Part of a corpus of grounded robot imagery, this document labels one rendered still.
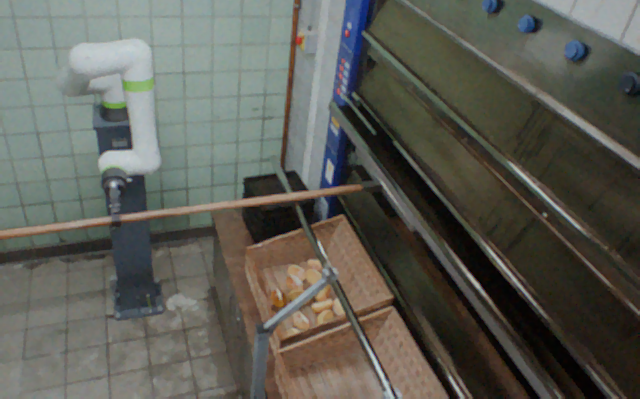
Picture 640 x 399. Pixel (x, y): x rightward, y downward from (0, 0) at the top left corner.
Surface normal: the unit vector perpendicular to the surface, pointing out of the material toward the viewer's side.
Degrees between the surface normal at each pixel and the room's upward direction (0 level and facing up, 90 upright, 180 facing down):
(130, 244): 90
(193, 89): 90
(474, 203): 70
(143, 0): 90
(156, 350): 0
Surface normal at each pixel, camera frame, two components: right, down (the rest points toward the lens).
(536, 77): -0.93, 0.11
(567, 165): -0.84, -0.18
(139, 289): 0.31, 0.58
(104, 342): 0.11, -0.81
